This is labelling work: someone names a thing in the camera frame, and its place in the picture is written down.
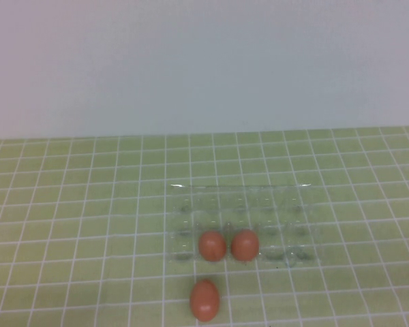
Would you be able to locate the clear plastic egg tray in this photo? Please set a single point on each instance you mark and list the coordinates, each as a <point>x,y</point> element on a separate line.
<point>276,211</point>

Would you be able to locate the brown egg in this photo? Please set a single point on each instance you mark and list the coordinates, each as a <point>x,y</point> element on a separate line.
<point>211,246</point>
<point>245,245</point>
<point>204,300</point>

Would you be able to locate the green white-grid tablecloth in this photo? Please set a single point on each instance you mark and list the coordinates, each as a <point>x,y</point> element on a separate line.
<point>71,204</point>

